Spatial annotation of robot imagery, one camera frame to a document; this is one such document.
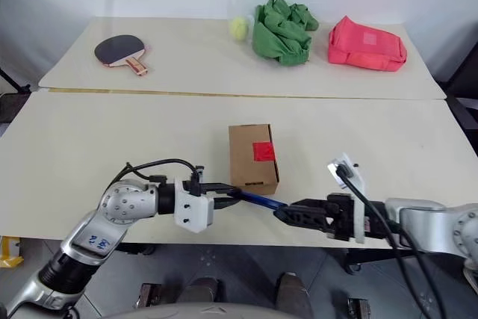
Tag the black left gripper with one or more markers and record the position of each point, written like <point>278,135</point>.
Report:
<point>211,210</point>

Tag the brown cardboard box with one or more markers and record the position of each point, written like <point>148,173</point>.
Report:
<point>246,162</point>

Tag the dark rounded shape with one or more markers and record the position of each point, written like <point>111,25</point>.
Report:
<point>199,291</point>
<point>295,293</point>

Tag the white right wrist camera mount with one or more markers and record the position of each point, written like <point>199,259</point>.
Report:
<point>359,199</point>

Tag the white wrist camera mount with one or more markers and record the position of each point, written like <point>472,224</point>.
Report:
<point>190,210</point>
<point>359,199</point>

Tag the red tape strip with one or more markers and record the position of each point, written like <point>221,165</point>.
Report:
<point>263,151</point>

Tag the black table tennis paddle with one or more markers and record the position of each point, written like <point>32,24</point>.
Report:
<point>114,50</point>

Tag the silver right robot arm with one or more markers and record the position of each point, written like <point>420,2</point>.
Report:
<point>422,218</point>

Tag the pink-red fabric pouch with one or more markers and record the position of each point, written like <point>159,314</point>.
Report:
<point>364,44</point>

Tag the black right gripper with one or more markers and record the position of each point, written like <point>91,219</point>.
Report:
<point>341,218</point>

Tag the brown block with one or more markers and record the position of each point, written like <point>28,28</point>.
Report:
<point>358,308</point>
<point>148,296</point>

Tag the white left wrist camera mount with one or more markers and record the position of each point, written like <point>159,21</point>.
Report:
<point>190,210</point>

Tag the black stand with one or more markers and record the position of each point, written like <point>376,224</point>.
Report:
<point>11,106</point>

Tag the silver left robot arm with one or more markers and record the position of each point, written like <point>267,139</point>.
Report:
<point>123,203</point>

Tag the clear plastic container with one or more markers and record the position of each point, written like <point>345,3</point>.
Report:
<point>251,29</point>

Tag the black chair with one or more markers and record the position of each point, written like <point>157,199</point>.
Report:
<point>465,80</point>

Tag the yellow-green tennis ball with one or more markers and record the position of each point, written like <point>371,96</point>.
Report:
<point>238,28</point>

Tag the grey robot torso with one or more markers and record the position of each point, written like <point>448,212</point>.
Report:
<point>209,311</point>

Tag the blue pen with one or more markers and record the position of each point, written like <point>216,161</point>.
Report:
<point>261,199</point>

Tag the crumpled green cloth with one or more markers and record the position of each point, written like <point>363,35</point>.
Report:
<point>280,35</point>

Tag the yellow floor object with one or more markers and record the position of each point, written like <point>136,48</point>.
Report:
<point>10,253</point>

